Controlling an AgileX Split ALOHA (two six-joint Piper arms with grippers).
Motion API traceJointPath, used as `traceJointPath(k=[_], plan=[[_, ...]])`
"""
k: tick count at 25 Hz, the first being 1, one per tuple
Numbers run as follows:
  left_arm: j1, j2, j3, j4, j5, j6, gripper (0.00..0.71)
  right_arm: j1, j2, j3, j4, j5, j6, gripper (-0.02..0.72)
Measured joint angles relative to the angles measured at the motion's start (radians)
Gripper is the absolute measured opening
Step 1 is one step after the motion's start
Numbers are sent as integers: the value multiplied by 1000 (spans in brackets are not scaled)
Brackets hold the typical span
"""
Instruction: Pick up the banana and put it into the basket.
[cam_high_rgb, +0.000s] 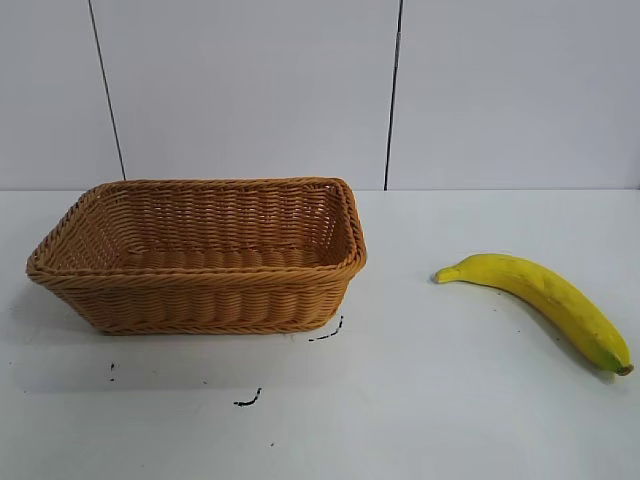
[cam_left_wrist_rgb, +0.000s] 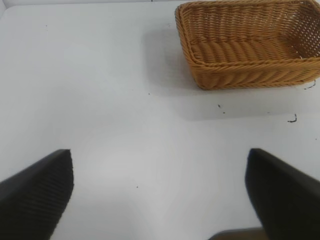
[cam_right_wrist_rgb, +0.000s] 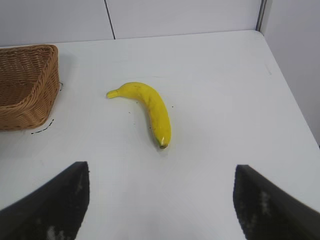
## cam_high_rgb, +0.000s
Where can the yellow banana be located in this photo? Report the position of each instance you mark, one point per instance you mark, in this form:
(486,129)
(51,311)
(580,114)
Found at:
(550,295)

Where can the brown woven wicker basket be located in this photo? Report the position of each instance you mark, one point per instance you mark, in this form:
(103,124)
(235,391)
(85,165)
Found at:
(200,300)

